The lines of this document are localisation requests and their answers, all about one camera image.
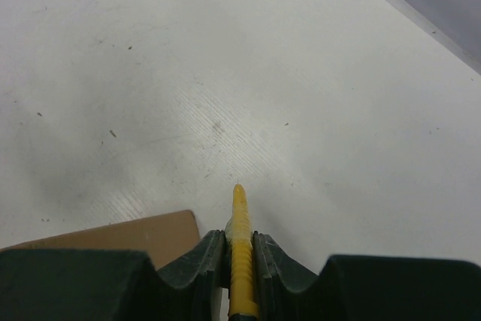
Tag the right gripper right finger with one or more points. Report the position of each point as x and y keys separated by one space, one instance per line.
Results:
x=354 y=287

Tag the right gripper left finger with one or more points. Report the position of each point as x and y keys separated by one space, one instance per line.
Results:
x=68 y=284

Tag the brown cardboard express box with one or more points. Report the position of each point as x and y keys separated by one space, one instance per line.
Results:
x=164 y=237

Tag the yellow utility knife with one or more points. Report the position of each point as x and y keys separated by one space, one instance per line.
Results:
x=238 y=233

